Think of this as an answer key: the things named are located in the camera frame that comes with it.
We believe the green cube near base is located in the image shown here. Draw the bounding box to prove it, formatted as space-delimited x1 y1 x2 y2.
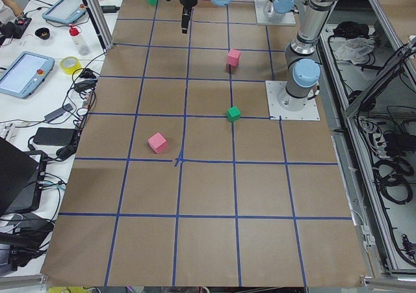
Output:
226 106 241 122

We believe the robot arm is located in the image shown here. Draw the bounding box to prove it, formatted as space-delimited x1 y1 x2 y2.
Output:
211 0 339 112
263 0 295 19

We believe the white rag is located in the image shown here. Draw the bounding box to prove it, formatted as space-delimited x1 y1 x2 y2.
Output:
334 37 375 65

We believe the black power adapter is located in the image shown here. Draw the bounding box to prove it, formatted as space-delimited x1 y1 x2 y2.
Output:
33 127 75 146

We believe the pink cube at edge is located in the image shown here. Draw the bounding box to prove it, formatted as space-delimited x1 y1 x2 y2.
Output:
148 132 168 154

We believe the red cap squeeze bottle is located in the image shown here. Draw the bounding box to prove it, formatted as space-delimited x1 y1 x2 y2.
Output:
69 25 90 56

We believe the yellow tape roll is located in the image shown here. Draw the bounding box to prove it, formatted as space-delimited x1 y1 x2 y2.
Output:
59 56 82 75

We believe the black laptop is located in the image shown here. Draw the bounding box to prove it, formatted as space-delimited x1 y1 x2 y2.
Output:
1 138 47 215

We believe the far teach pendant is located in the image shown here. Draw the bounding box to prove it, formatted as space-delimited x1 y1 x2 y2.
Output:
42 0 86 25

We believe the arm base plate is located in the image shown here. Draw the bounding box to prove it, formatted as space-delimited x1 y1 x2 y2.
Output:
254 0 296 26
265 81 320 121

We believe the aluminium frame post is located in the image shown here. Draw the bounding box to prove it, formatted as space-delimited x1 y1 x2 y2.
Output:
82 0 113 51

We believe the near teach pendant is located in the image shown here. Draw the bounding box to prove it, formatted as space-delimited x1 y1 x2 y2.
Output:
1 51 55 99

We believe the teach pendant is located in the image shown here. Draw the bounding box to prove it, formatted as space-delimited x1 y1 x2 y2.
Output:
1 51 55 99
42 0 86 25

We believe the pink cube near centre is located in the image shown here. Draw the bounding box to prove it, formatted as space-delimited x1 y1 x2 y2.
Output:
226 49 241 67

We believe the black bowl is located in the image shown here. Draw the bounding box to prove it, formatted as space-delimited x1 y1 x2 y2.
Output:
35 27 51 40

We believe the brown paper mat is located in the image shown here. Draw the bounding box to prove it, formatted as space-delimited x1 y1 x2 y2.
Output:
42 0 368 288

